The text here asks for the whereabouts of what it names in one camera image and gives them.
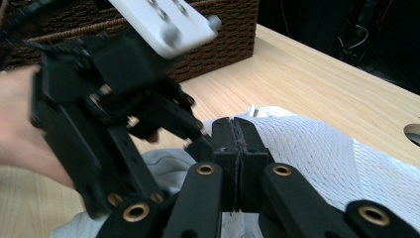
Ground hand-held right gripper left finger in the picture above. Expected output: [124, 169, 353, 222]
[211, 117, 240, 213]

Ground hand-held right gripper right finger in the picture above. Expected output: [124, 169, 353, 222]
[234, 117, 275, 213]

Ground light blue garment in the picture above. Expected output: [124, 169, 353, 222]
[51, 148, 199, 238]

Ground white mesh laundry bag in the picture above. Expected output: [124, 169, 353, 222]
[202, 104, 420, 238]

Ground brown wicker basket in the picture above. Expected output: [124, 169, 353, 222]
[0, 0, 261, 83]

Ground white floor cable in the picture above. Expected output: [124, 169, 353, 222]
[336, 23, 371, 52]

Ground grey table cable grommet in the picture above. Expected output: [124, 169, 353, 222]
[403, 123, 420, 147]

